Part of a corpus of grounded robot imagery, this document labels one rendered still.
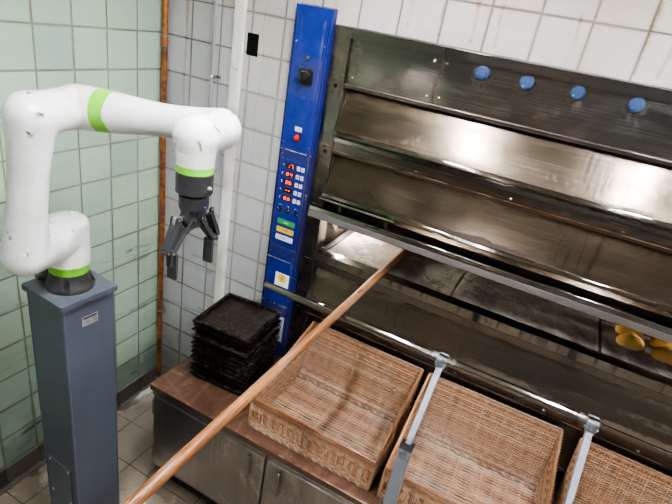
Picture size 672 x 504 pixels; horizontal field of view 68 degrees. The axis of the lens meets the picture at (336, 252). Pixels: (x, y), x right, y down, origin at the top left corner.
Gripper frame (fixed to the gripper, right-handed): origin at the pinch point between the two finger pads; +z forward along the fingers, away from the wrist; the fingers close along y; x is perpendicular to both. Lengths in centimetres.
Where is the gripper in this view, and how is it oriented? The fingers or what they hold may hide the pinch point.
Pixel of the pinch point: (190, 265)
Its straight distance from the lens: 139.5
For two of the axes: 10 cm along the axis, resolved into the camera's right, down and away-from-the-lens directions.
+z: -1.6, 9.0, 4.0
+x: 8.8, 3.1, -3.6
